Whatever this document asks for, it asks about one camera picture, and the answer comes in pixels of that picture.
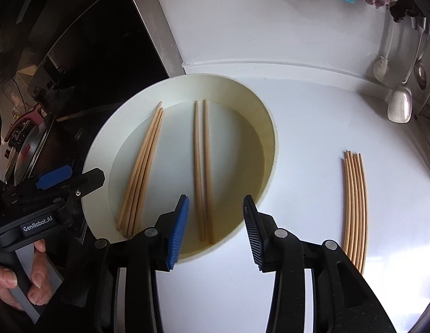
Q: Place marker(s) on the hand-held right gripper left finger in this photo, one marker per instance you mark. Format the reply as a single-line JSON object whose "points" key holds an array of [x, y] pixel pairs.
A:
{"points": [[178, 232]]}

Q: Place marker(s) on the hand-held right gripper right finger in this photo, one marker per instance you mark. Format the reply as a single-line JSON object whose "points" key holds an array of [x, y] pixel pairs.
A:
{"points": [[253, 232]]}

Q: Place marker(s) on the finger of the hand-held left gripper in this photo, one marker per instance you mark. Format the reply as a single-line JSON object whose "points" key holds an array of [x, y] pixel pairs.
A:
{"points": [[90, 180], [53, 177]]}

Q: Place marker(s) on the pile of wooden chopsticks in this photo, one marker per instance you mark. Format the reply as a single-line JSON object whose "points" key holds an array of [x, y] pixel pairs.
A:
{"points": [[355, 215]]}

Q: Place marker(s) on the white round bowl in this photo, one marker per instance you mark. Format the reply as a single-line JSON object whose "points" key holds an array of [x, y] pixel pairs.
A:
{"points": [[235, 118]]}

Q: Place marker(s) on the person's left hand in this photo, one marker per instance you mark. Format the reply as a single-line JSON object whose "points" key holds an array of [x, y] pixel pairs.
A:
{"points": [[38, 274]]}

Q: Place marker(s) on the dark cooking pot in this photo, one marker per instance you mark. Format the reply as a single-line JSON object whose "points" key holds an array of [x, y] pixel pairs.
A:
{"points": [[59, 156]]}

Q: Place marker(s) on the steel trim strip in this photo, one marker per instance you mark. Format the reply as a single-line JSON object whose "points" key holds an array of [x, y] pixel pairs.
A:
{"points": [[156, 24]]}

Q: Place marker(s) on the metal spatula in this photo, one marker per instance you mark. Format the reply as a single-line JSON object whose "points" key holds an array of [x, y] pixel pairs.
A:
{"points": [[401, 102]]}

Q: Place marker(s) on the white dish brush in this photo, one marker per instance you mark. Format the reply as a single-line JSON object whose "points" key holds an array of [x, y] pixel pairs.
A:
{"points": [[383, 64]]}

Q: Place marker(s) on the metal ladle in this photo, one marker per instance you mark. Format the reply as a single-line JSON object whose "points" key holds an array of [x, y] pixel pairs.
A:
{"points": [[420, 74]]}

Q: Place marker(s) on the dark cloth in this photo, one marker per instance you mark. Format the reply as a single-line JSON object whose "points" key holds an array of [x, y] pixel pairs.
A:
{"points": [[405, 7]]}

